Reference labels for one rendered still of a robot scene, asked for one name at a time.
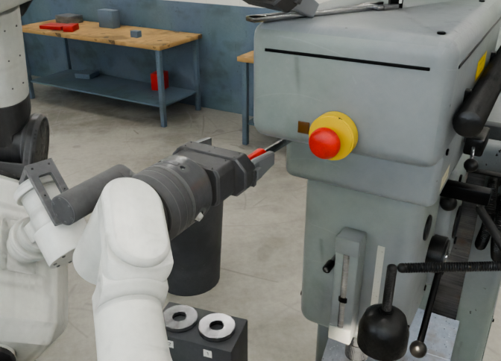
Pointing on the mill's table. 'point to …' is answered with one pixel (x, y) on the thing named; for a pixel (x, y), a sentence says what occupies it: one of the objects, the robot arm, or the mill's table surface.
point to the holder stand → (204, 334)
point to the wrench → (323, 11)
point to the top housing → (376, 71)
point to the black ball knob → (448, 203)
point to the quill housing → (325, 287)
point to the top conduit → (479, 99)
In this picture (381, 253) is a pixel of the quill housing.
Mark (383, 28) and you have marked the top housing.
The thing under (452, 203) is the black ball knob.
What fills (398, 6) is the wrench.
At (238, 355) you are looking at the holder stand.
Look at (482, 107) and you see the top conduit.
